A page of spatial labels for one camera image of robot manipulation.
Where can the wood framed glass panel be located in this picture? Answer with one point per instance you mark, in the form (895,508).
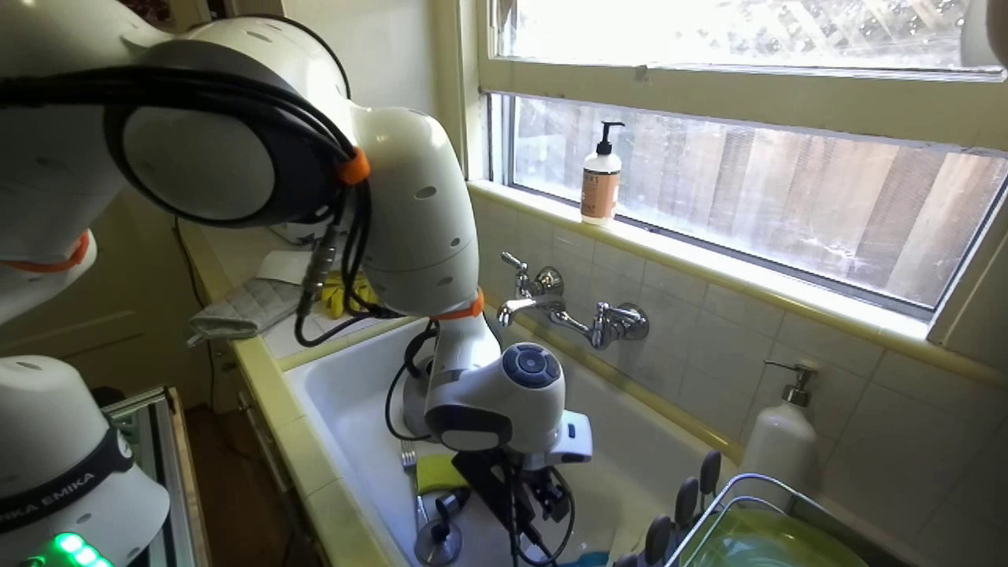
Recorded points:
(160,473)

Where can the grey dish rack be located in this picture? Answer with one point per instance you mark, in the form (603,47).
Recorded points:
(727,493)

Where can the green dish in rack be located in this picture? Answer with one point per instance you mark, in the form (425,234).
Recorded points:
(775,540)

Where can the white framed window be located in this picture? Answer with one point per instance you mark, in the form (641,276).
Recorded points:
(758,200)

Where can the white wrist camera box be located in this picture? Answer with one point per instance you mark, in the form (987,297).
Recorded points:
(575,435)

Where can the white kitchen sink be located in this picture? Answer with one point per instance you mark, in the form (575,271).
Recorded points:
(630,441)

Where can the black and metal utensil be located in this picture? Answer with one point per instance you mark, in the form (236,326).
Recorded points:
(440,540)

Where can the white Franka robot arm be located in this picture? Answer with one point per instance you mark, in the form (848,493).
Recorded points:
(410,210)

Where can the yellow sponge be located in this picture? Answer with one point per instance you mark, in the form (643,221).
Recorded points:
(436,473)

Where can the brown pump soap bottle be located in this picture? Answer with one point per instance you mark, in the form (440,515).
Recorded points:
(603,190)

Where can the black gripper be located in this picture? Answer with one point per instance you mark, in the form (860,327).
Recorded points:
(492,483)

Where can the chrome wall faucet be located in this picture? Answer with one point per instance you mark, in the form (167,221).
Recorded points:
(603,323)

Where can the white soap dispenser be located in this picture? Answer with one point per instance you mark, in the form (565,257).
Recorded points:
(779,441)

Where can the grey folded towel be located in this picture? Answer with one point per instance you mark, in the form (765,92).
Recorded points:
(248,310)

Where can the blue plastic spoon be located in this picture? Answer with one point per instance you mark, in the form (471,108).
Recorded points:
(589,559)

